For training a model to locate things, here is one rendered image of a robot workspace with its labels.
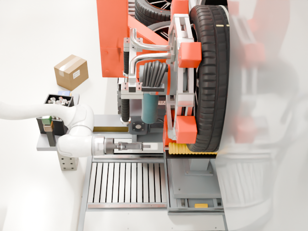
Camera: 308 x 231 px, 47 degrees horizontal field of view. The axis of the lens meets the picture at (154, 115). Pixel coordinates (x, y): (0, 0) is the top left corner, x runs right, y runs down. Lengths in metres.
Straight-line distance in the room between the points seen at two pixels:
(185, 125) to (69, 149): 0.53
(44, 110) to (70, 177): 0.81
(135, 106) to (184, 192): 0.59
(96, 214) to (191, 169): 0.59
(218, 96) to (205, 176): 0.81
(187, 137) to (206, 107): 0.14
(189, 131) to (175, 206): 0.75
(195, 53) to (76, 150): 0.67
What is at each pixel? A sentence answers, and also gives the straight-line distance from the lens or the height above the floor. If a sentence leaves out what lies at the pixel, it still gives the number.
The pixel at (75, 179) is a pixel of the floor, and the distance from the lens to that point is 2.31.
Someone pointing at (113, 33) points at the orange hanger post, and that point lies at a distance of 1.99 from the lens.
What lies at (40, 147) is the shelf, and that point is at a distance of 1.91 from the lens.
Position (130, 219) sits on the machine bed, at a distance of 2.03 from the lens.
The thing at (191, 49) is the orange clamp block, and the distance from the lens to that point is 1.29.
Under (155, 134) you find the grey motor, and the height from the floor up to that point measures 0.09.
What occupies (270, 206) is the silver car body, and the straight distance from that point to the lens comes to 0.89.
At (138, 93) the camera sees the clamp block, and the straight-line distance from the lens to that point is 1.41.
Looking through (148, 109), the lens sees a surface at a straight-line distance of 1.84.
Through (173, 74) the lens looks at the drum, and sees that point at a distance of 1.56.
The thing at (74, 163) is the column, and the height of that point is 0.07.
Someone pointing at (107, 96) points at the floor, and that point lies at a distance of 2.83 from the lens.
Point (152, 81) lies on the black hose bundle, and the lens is 1.36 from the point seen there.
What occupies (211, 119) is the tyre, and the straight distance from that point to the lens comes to 1.36.
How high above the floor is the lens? 1.85
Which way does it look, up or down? 44 degrees down
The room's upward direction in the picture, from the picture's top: 3 degrees clockwise
